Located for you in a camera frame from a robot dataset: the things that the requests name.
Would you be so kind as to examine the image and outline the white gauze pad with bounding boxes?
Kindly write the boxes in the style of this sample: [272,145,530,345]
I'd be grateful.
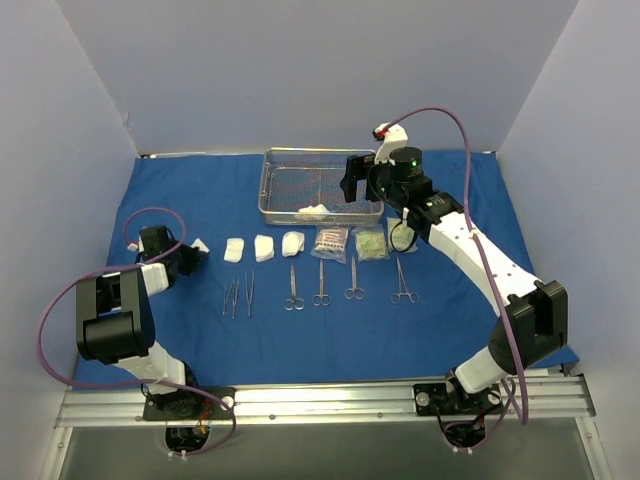
[298,203,330,215]
[223,237,245,263]
[191,238,210,254]

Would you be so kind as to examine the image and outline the green paper packet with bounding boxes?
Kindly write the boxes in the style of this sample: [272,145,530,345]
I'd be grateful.
[353,224,389,262]

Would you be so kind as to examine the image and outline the white gauze pad front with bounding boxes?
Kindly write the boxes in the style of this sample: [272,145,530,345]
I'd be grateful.
[223,237,245,263]

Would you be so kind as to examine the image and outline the steel tweezers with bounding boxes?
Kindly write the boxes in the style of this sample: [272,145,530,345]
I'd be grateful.
[244,270,255,318]
[230,278,239,319]
[221,283,233,316]

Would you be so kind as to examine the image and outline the peach gauze pack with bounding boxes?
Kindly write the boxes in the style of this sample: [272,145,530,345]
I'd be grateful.
[311,227,349,264]

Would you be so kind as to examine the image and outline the steel mesh instrument tray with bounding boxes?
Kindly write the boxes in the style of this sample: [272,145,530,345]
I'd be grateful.
[258,147,384,227]

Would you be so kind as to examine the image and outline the white gauze roll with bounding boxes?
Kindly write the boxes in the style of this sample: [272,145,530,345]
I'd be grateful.
[254,234,275,263]
[281,231,305,257]

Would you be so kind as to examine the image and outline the steel hemostat clamp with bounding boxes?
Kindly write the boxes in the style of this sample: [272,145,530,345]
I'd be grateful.
[390,257,420,305]

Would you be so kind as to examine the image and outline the steel surgical scissors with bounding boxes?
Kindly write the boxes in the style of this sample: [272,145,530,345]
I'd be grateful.
[344,257,365,300]

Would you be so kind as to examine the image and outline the blue surgical drape cloth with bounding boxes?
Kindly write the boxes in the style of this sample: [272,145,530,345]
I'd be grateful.
[69,150,581,394]

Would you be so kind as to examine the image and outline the straight steel scissors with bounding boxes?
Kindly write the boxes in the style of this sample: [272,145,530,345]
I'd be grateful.
[312,259,331,307]

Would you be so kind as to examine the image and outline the cream gauze pack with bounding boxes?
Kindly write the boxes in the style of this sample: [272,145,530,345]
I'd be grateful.
[386,217,417,253]

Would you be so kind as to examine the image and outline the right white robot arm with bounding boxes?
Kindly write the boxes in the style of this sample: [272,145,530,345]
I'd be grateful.
[340,147,568,413]

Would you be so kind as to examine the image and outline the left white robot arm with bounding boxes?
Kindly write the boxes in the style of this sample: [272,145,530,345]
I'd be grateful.
[75,225,209,419]

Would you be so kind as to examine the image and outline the black wrist loop cable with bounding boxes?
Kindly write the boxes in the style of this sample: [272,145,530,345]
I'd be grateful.
[389,219,419,253]

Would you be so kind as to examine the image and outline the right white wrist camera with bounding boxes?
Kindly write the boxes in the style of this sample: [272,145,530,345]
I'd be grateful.
[372,123,408,164]

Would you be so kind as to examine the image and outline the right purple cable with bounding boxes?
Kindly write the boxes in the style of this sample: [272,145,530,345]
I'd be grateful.
[372,105,531,454]

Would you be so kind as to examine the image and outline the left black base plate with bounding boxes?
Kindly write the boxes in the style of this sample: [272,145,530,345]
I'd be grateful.
[140,385,231,421]

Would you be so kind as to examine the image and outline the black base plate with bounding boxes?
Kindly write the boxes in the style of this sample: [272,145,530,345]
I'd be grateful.
[140,385,231,421]
[412,381,503,417]

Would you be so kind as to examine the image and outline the aluminium front rail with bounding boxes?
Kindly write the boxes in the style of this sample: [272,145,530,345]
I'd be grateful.
[56,376,595,428]

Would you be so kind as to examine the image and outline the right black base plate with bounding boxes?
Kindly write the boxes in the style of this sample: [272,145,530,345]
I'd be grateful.
[412,381,503,417]

